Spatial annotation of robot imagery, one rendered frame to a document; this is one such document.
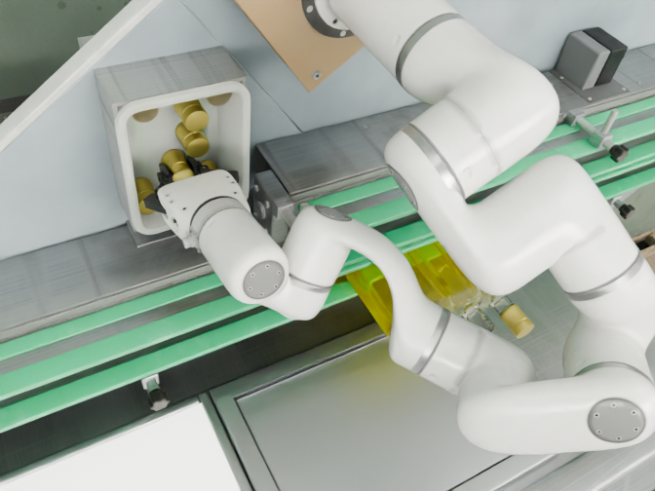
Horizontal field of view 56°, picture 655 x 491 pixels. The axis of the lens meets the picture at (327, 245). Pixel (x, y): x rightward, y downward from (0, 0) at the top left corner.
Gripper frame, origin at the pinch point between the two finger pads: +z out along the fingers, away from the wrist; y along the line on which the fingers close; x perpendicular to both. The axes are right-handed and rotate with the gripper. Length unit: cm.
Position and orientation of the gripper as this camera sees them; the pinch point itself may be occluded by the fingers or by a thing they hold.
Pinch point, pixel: (180, 173)
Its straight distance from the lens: 91.4
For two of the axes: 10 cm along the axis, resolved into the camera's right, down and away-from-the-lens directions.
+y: 8.7, -3.2, 3.6
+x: -0.5, -8.1, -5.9
